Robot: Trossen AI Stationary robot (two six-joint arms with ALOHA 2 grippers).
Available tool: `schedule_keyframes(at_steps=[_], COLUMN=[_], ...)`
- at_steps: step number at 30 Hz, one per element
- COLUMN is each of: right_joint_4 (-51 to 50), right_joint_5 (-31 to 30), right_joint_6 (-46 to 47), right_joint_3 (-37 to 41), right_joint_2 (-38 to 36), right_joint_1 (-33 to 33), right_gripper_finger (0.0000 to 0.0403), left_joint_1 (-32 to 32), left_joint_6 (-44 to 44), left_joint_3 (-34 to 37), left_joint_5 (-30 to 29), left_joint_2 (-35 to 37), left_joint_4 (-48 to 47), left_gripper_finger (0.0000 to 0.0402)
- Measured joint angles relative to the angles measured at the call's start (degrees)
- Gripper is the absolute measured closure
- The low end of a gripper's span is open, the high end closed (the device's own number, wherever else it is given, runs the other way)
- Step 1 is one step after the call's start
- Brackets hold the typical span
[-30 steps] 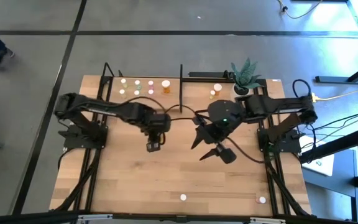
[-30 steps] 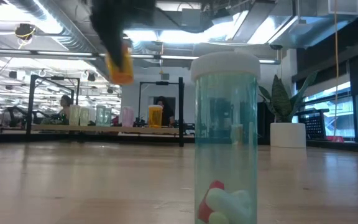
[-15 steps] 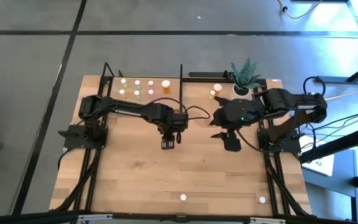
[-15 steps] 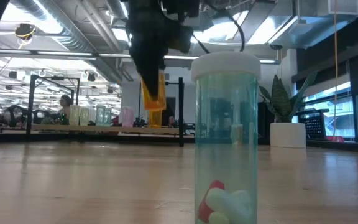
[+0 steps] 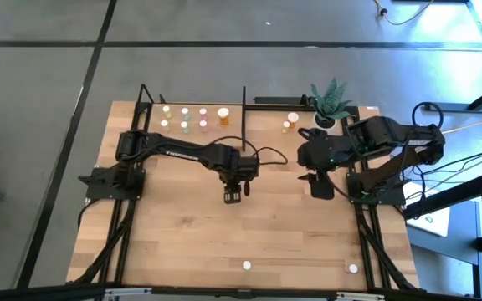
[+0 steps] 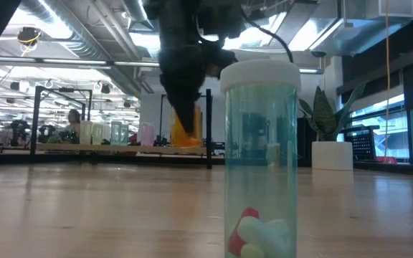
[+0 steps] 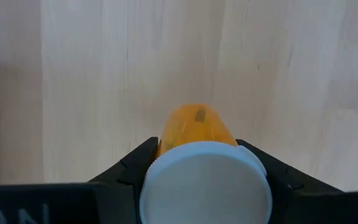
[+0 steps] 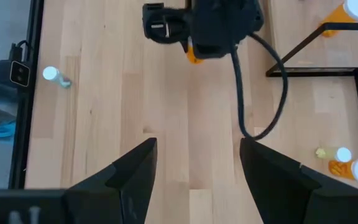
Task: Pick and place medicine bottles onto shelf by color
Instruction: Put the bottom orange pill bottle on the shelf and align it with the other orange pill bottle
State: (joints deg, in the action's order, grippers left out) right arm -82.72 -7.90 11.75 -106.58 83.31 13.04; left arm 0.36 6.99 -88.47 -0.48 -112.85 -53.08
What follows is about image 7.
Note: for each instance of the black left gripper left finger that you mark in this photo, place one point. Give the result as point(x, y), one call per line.
point(123, 189)

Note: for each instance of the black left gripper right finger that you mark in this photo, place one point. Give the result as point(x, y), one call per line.
point(286, 183)

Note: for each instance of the large orange medicine bottle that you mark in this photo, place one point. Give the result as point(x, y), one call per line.
point(204, 186)

